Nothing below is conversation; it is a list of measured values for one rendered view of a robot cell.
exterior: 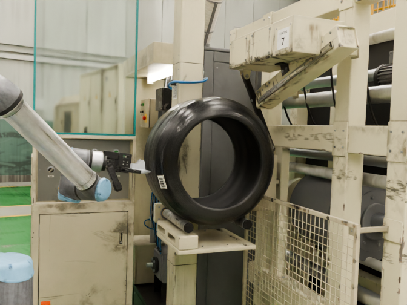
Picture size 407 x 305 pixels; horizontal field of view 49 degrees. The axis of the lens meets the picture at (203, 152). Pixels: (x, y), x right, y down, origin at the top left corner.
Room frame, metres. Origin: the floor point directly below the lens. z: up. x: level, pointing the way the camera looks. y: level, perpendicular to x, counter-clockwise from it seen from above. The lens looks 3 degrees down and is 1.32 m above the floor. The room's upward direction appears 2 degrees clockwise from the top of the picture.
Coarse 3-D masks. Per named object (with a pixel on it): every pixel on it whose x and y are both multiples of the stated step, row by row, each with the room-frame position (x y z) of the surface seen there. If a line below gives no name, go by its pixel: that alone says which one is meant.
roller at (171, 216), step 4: (164, 212) 2.17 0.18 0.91; (168, 212) 2.13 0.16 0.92; (172, 212) 2.10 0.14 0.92; (164, 216) 2.17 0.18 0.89; (168, 216) 2.10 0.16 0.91; (172, 216) 2.06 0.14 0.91; (176, 216) 2.03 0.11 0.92; (172, 220) 2.04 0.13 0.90; (176, 220) 1.99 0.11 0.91; (180, 220) 1.95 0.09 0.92; (184, 220) 1.93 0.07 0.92; (176, 224) 1.98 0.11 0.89; (180, 224) 1.92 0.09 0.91; (184, 224) 1.89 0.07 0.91; (188, 224) 1.89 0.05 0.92; (192, 224) 1.89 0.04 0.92; (180, 228) 1.93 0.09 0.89; (184, 228) 1.88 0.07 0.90; (188, 228) 1.89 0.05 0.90; (192, 228) 1.89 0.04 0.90; (188, 232) 1.89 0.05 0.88
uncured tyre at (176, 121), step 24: (168, 120) 1.91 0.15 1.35; (192, 120) 1.88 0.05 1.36; (216, 120) 2.22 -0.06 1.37; (240, 120) 1.96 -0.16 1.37; (168, 144) 1.85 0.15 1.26; (240, 144) 2.27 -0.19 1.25; (264, 144) 2.01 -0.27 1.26; (168, 168) 1.85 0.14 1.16; (240, 168) 2.27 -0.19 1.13; (264, 168) 2.01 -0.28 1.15; (168, 192) 1.87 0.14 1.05; (216, 192) 2.24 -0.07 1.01; (240, 192) 2.23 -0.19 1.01; (264, 192) 2.04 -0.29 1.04; (192, 216) 1.91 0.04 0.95; (216, 216) 1.93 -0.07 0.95; (240, 216) 2.00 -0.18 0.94
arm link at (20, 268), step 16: (0, 256) 1.35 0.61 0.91; (16, 256) 1.37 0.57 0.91; (0, 272) 1.27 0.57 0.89; (16, 272) 1.29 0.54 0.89; (32, 272) 1.35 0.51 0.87; (0, 288) 1.26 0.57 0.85; (16, 288) 1.28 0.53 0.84; (32, 288) 1.34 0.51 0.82; (0, 304) 1.26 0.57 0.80; (16, 304) 1.28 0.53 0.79; (32, 304) 1.34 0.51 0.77
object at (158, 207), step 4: (156, 204) 2.19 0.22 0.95; (160, 204) 2.20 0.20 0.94; (156, 208) 2.19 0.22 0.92; (160, 208) 2.20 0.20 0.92; (164, 208) 2.20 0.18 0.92; (156, 212) 2.19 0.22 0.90; (160, 212) 2.20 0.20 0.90; (156, 216) 2.19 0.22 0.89; (160, 216) 2.20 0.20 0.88; (156, 220) 2.19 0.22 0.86
